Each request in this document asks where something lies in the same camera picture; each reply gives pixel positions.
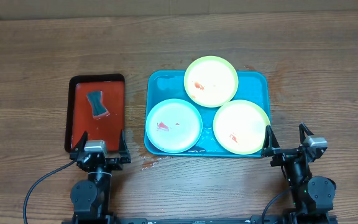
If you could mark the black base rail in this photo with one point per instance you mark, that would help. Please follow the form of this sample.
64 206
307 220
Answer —
255 219

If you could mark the teal plastic tray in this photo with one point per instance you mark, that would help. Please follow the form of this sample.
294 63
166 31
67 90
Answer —
166 84

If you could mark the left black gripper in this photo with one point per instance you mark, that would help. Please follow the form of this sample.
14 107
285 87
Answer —
123 157

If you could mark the black and red tray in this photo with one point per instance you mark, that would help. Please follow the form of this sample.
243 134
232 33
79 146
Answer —
79 113

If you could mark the light blue plate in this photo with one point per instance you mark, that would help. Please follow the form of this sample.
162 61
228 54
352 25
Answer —
173 126

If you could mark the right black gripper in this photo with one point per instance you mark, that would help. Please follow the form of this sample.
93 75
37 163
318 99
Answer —
270 147

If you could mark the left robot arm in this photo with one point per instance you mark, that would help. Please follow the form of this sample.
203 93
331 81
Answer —
91 197

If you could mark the green plate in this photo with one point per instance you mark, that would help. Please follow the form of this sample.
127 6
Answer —
211 81
239 126

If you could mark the dark sponge with red base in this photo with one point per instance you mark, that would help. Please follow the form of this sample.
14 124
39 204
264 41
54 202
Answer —
95 99

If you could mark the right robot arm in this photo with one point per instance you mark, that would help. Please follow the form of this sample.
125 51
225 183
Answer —
312 195

